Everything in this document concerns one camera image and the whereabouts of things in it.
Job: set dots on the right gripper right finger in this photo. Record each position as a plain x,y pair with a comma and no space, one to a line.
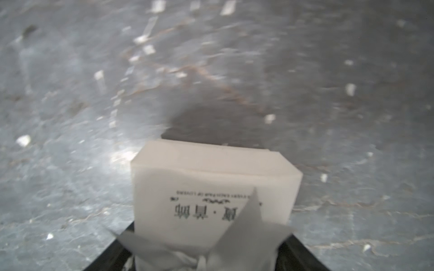
294,256

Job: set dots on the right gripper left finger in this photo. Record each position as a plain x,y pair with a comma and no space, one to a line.
114,258

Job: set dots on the right white gift box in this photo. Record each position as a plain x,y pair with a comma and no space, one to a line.
200,207

